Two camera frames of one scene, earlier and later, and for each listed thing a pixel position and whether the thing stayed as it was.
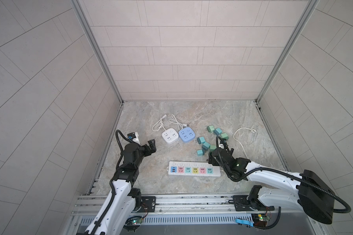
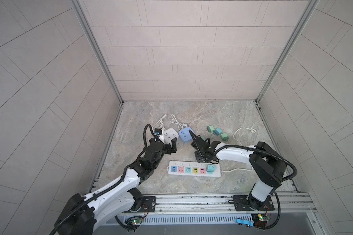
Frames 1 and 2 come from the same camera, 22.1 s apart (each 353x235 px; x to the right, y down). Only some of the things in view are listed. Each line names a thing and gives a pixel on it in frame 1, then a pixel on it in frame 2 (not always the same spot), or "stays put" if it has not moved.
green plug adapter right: x=224 y=135 stays put
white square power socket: x=170 y=135 stays put
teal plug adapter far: x=217 y=131 stays put
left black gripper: x=147 y=152 -> x=173 y=145
